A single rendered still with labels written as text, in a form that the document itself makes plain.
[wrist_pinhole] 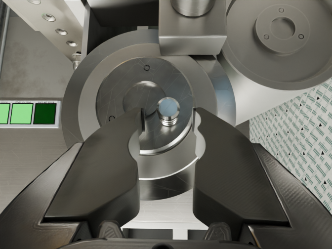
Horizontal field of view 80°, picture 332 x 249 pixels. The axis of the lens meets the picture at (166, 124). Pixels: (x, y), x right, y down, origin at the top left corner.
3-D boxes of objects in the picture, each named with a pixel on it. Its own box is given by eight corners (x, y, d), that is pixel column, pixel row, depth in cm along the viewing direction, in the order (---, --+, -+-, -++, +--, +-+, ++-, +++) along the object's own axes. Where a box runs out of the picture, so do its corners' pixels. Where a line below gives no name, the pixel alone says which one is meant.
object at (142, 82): (131, 38, 16) (214, 86, 15) (135, 51, 18) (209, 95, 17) (74, 117, 15) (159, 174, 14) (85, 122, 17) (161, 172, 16)
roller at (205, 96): (215, 42, 17) (220, 181, 15) (188, 110, 43) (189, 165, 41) (82, 42, 17) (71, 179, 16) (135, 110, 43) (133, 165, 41)
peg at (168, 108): (164, 92, 12) (184, 103, 12) (165, 104, 15) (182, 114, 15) (151, 111, 12) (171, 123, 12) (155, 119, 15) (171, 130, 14)
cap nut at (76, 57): (83, 53, 51) (81, 69, 50) (88, 60, 55) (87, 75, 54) (68, 53, 51) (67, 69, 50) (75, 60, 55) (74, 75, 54)
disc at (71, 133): (232, 27, 18) (241, 202, 15) (230, 31, 18) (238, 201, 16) (68, 28, 18) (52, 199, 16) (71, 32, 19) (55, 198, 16)
